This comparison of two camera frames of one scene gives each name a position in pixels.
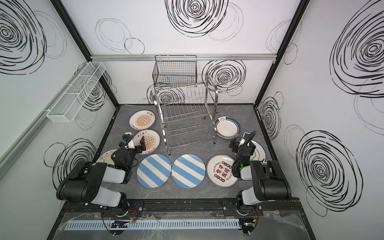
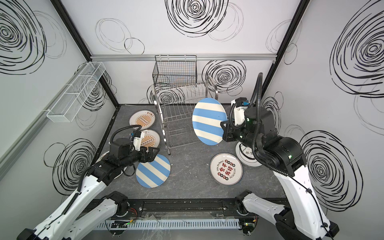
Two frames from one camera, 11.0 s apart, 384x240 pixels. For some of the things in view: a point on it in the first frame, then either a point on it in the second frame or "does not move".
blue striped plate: (153, 170) does not move
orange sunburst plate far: (142, 119) does not move
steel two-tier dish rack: (188, 111) does not move
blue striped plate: (188, 171) to (208, 114)
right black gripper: (240, 145) to (227, 132)
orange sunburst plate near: (152, 139) does not move
